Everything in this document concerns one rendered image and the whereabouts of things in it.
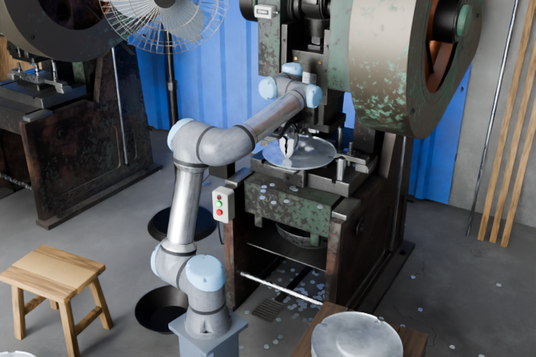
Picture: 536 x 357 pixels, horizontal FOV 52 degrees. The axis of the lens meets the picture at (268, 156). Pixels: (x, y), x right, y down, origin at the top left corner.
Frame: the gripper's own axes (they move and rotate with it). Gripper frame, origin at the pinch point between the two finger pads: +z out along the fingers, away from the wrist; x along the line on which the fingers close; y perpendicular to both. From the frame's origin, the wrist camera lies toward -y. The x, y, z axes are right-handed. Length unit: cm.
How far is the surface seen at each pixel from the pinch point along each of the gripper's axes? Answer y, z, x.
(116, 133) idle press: 56, 46, 150
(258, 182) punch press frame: 0.5, 15.4, 12.9
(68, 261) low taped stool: -49, 48, 74
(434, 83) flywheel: 34, -28, -43
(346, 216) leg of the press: -4.4, 15.4, -28.1
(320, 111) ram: 13.8, -14.9, -6.6
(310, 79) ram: 13.6, -27.2, -1.8
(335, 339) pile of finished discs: -39, 40, -41
